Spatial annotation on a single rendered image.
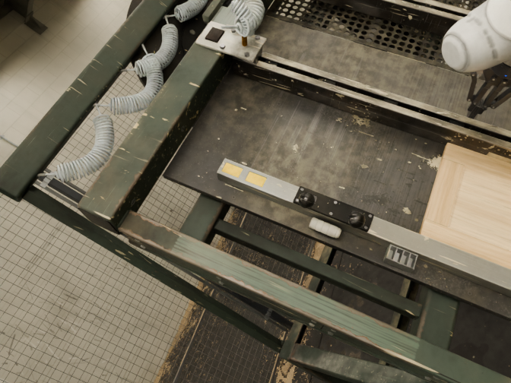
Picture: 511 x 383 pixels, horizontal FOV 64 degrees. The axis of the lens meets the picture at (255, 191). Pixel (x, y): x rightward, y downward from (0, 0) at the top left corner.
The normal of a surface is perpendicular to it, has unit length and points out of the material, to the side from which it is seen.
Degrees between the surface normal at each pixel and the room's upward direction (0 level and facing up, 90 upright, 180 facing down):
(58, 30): 90
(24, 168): 90
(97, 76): 90
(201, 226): 57
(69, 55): 90
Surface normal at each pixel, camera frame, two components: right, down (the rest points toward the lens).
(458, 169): -0.03, -0.45
